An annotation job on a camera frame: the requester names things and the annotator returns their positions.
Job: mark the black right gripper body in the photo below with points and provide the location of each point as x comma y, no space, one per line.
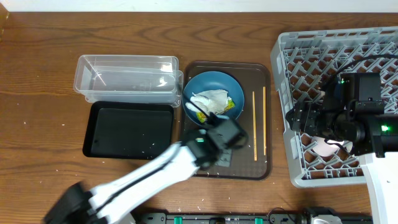
313,116

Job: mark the grey dishwasher rack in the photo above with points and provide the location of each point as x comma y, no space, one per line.
301,62

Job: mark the brown serving tray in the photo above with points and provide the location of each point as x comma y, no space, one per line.
240,164

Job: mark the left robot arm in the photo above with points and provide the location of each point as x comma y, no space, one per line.
112,201

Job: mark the white napkin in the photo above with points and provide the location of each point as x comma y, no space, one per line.
211,101

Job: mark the clear plastic bin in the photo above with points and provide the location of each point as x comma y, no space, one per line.
129,78

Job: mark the black plastic tray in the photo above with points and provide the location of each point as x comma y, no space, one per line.
128,130

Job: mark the wooden chopstick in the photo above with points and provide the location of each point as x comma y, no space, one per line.
254,125
264,120

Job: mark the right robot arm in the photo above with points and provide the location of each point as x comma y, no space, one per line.
353,110

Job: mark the blue plate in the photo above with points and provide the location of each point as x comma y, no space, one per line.
213,80

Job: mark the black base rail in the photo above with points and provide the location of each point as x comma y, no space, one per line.
308,215

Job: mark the yellow green snack wrapper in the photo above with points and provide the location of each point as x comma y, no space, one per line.
230,104

